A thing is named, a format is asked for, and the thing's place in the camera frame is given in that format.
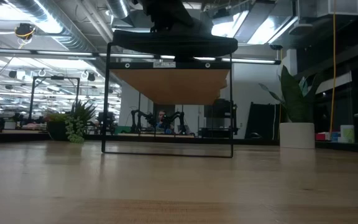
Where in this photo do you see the black equipment cart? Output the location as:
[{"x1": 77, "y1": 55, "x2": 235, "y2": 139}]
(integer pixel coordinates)
[{"x1": 197, "y1": 98, "x2": 239, "y2": 139}]

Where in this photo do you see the white shelf label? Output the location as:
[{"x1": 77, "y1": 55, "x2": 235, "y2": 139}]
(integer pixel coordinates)
[{"x1": 152, "y1": 61, "x2": 177, "y2": 68}]

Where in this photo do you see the black upright board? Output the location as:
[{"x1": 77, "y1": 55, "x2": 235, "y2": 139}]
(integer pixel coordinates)
[{"x1": 245, "y1": 101, "x2": 282, "y2": 141}]

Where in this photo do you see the green box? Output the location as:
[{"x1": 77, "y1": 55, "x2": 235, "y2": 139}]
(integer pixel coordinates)
[{"x1": 114, "y1": 125, "x2": 132, "y2": 135}]

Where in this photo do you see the person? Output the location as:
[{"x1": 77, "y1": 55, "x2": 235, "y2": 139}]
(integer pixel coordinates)
[{"x1": 156, "y1": 109, "x2": 171, "y2": 133}]

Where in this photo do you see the large-leaf plant in white pot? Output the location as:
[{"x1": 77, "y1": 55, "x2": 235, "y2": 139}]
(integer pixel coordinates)
[{"x1": 258, "y1": 65, "x2": 316, "y2": 149}]

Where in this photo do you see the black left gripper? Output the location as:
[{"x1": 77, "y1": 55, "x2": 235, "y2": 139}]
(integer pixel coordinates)
[{"x1": 140, "y1": 0, "x2": 213, "y2": 35}]

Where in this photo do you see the yellow-green succulent plant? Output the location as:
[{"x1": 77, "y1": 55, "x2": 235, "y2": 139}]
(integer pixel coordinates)
[{"x1": 44, "y1": 112, "x2": 70, "y2": 123}]

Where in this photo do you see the spiky green plant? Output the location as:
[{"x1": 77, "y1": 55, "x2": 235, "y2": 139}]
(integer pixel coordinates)
[{"x1": 68, "y1": 99, "x2": 98, "y2": 125}]

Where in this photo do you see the black rubber slide sandal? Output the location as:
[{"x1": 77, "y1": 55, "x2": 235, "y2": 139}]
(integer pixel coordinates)
[{"x1": 111, "y1": 29, "x2": 239, "y2": 59}]

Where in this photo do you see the yellow hanging cable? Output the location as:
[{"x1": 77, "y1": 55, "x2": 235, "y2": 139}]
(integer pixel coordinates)
[{"x1": 329, "y1": 0, "x2": 337, "y2": 131}]

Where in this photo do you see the black metal frame stand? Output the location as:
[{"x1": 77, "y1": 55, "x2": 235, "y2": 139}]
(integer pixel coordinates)
[{"x1": 30, "y1": 76, "x2": 81, "y2": 121}]

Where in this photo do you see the black aluminium table frame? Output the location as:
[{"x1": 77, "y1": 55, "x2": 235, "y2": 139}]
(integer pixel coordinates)
[{"x1": 0, "y1": 132, "x2": 358, "y2": 155}]

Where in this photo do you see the dark planter pot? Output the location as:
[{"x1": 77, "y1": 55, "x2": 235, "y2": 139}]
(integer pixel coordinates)
[{"x1": 46, "y1": 120, "x2": 71, "y2": 141}]

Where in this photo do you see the white ceiling unit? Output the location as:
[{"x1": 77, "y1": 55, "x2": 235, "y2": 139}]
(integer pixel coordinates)
[{"x1": 296, "y1": 0, "x2": 358, "y2": 18}]

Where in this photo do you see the black metal shelf wooden top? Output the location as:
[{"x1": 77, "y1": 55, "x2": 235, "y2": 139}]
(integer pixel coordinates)
[{"x1": 101, "y1": 42, "x2": 235, "y2": 159}]

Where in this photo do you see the short silver air duct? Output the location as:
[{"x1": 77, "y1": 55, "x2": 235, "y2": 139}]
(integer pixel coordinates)
[{"x1": 106, "y1": 0, "x2": 131, "y2": 19}]

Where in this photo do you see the silver spiral air duct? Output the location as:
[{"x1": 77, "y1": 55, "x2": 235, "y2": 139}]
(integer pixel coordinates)
[{"x1": 7, "y1": 0, "x2": 99, "y2": 54}]

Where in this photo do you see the trailing bead succulent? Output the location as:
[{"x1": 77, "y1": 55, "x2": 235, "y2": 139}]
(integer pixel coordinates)
[{"x1": 64, "y1": 116, "x2": 86, "y2": 144}]

